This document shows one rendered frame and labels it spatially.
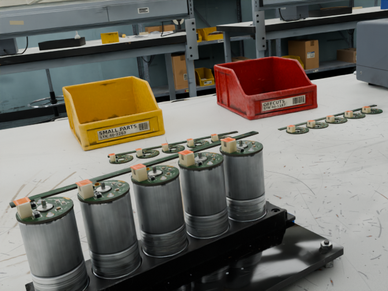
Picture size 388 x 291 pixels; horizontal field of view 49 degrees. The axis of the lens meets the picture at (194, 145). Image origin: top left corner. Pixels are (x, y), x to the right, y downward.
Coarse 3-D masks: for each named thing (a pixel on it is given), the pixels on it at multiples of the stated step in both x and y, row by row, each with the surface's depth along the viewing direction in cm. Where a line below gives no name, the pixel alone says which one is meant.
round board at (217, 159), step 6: (210, 156) 24; (216, 156) 24; (222, 156) 23; (198, 162) 23; (204, 162) 23; (216, 162) 23; (222, 162) 23; (186, 168) 22; (192, 168) 22; (198, 168) 22; (204, 168) 22; (210, 168) 22
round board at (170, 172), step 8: (160, 168) 23; (168, 168) 23; (176, 168) 22; (152, 176) 21; (160, 176) 22; (168, 176) 22; (176, 176) 21; (136, 184) 21; (144, 184) 21; (152, 184) 21; (160, 184) 21
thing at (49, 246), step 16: (48, 208) 19; (32, 224) 18; (48, 224) 18; (64, 224) 19; (32, 240) 18; (48, 240) 18; (64, 240) 19; (32, 256) 19; (48, 256) 19; (64, 256) 19; (80, 256) 20; (32, 272) 19; (48, 272) 19; (64, 272) 19; (80, 272) 20; (48, 288) 19; (64, 288) 19; (80, 288) 20
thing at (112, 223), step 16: (128, 192) 21; (96, 208) 20; (112, 208) 20; (128, 208) 20; (96, 224) 20; (112, 224) 20; (128, 224) 21; (96, 240) 20; (112, 240) 20; (128, 240) 21; (96, 256) 21; (112, 256) 20; (128, 256) 21; (96, 272) 21; (112, 272) 21; (128, 272) 21
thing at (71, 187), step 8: (240, 136) 27; (248, 136) 27; (208, 144) 26; (216, 144) 26; (160, 160) 24; (168, 160) 24; (128, 168) 23; (104, 176) 22; (112, 176) 22; (72, 184) 22; (48, 192) 21; (56, 192) 21; (32, 200) 20
